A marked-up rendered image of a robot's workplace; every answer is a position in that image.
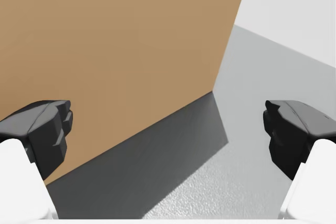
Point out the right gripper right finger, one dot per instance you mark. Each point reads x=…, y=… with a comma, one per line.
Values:
x=294, y=134

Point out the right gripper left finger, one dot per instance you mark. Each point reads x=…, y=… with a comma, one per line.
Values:
x=39, y=140

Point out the tall board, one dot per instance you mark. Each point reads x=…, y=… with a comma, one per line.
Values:
x=118, y=58

